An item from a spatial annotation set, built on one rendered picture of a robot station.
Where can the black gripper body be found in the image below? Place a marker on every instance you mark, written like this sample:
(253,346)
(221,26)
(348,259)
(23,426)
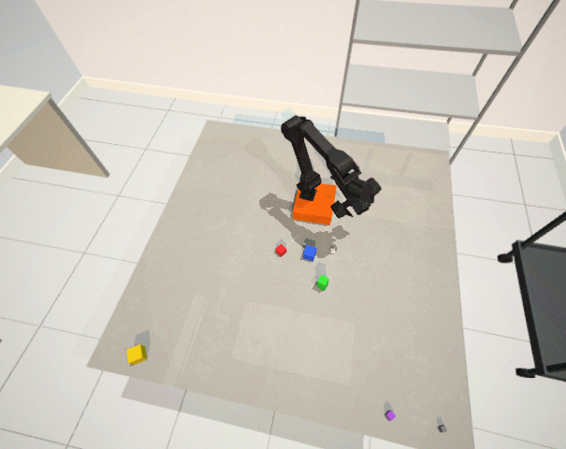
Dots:
(339,208)

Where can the yellow block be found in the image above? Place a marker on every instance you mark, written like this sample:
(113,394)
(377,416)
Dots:
(136,354)

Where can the blue block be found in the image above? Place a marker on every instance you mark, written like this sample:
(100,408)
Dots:
(309,253)

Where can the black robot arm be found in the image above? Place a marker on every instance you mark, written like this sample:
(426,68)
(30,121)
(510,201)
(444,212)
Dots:
(338,163)

